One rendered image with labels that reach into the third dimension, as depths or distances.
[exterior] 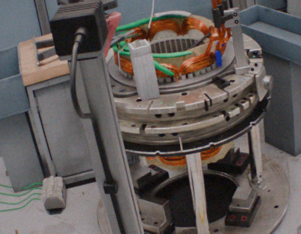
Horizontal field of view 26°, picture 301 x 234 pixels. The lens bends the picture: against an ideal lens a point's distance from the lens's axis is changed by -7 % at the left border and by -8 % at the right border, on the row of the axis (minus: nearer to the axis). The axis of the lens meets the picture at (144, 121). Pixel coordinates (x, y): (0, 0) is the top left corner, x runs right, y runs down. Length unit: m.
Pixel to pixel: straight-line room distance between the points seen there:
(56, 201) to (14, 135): 0.17
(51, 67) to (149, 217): 0.35
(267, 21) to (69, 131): 0.49
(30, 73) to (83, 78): 0.71
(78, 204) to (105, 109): 0.79
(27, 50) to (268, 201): 0.60
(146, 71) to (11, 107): 0.41
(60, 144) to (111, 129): 0.77
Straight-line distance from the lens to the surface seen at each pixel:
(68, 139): 1.42
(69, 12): 0.61
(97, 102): 0.64
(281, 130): 1.44
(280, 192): 1.32
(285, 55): 1.31
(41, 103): 1.38
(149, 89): 1.06
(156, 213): 1.23
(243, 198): 1.25
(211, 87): 1.08
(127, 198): 0.70
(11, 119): 1.42
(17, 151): 1.45
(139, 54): 1.04
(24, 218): 1.42
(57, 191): 1.41
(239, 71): 1.11
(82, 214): 1.39
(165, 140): 1.09
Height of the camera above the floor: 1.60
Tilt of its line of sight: 30 degrees down
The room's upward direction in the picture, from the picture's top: 11 degrees counter-clockwise
